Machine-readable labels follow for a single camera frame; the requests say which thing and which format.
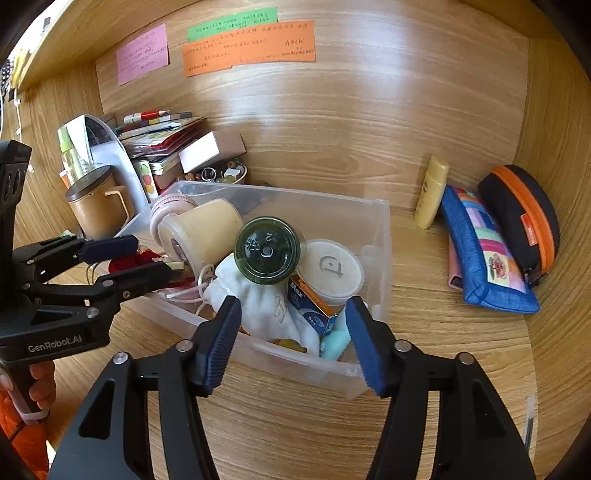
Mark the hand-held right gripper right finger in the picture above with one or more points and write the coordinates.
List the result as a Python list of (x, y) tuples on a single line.
[(364, 350)]

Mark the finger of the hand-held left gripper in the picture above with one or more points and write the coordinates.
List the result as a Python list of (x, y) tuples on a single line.
[(106, 248), (134, 279)]

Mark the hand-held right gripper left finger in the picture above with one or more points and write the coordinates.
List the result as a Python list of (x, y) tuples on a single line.
[(224, 341)]

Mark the mint green block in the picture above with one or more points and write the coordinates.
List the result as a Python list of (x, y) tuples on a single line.
[(334, 344)]

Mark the clear plastic storage bin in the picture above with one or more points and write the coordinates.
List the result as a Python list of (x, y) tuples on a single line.
[(323, 369)]

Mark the small blue orange box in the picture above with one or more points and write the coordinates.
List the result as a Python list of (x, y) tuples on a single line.
[(307, 300)]

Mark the round white tin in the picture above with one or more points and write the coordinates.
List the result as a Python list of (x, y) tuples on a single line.
[(330, 272)]

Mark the dark green glass jar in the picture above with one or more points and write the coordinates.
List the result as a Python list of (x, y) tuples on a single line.
[(265, 251)]

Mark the person's left forearm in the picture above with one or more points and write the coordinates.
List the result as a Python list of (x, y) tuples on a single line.
[(23, 443)]

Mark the wooden desktop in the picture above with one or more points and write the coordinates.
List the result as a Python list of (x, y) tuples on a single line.
[(438, 369)]

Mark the person's left hand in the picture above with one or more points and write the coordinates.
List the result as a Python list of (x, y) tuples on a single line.
[(41, 383)]

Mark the brown mug with lid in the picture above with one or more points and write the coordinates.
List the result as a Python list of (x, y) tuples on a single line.
[(92, 212)]

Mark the fruit print card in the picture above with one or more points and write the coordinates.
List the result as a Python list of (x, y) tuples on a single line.
[(147, 182)]

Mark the printed paper sheet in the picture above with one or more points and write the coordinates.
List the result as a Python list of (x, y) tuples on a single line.
[(74, 147)]

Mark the stack of booklets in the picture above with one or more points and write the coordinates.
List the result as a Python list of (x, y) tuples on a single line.
[(161, 138)]

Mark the white cardboard box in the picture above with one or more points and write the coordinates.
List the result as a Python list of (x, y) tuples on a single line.
[(207, 150)]

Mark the blue patchwork pencil case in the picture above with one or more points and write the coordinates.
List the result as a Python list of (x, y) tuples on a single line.
[(489, 254)]

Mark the yellow lotion tube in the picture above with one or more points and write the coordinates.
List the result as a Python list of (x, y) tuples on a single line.
[(431, 194)]

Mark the pink paper note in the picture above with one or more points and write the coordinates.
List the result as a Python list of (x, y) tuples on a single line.
[(143, 53)]

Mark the black orange zip case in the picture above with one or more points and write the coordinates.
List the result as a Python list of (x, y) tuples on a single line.
[(521, 217)]

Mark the orange paper note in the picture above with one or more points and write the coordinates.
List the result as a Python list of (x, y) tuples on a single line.
[(249, 48)]

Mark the green paper note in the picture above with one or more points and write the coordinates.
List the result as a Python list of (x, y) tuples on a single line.
[(231, 25)]

